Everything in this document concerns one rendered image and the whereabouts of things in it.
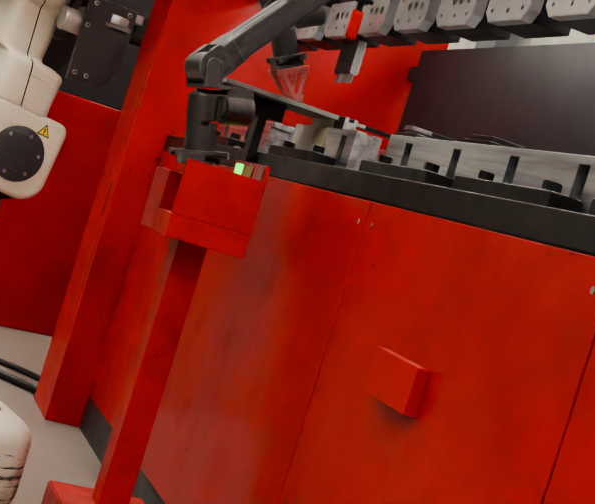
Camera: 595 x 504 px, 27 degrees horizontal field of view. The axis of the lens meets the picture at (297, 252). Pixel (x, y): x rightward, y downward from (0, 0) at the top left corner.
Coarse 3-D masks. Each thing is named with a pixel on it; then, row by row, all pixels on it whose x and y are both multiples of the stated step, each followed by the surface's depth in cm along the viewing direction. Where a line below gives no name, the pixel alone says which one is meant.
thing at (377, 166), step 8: (360, 168) 234; (368, 168) 231; (376, 168) 228; (384, 168) 224; (392, 168) 221; (400, 168) 218; (408, 168) 215; (392, 176) 220; (400, 176) 217; (408, 176) 214; (416, 176) 211; (424, 176) 208; (432, 176) 208; (440, 176) 208; (432, 184) 208; (440, 184) 208; (448, 184) 209
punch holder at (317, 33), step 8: (328, 8) 293; (328, 16) 293; (304, 32) 301; (312, 32) 295; (320, 32) 293; (304, 40) 303; (312, 40) 299; (320, 40) 295; (328, 40) 294; (320, 48) 309; (328, 48) 304; (336, 48) 300
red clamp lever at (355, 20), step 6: (360, 0) 262; (366, 0) 262; (360, 6) 263; (354, 12) 262; (360, 12) 263; (354, 18) 262; (360, 18) 263; (348, 24) 263; (354, 24) 262; (348, 30) 262; (354, 30) 263; (348, 36) 262; (354, 36) 263
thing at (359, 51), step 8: (360, 40) 275; (344, 48) 283; (352, 48) 278; (360, 48) 276; (344, 56) 281; (352, 56) 276; (360, 56) 276; (336, 64) 285; (344, 64) 280; (352, 64) 275; (360, 64) 276; (336, 72) 284; (344, 72) 279; (352, 72) 276; (336, 80) 284; (344, 80) 280
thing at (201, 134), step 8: (192, 120) 232; (200, 120) 232; (192, 128) 232; (200, 128) 232; (208, 128) 232; (192, 136) 232; (200, 136) 232; (208, 136) 233; (184, 144) 234; (192, 144) 232; (200, 144) 232; (208, 144) 233; (176, 152) 231; (184, 152) 231; (192, 152) 231; (200, 152) 232; (208, 152) 233; (216, 152) 233; (224, 152) 235
